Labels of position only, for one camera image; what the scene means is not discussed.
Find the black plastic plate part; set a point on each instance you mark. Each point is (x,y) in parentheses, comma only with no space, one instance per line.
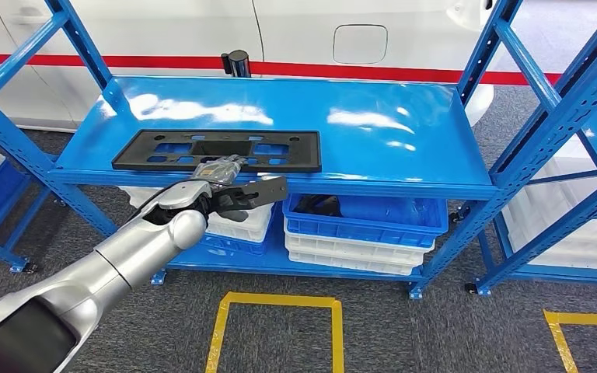
(303,154)

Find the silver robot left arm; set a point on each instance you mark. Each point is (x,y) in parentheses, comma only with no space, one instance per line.
(97,273)

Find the blue metal shelf rack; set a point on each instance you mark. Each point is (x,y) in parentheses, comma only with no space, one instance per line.
(535,248)
(355,134)
(5,195)

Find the blue plastic crate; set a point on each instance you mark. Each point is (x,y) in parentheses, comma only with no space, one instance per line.
(360,234)

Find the white car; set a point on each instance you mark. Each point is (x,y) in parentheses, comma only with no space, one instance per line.
(175,26)

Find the red barrier belt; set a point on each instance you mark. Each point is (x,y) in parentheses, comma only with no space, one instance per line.
(123,62)

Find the white plastic crate stack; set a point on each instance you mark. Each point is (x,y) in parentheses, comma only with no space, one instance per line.
(587,242)

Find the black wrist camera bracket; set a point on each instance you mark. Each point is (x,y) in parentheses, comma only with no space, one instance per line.
(257,193)

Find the black stanchion post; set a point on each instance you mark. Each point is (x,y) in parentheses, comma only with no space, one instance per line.
(236,64)

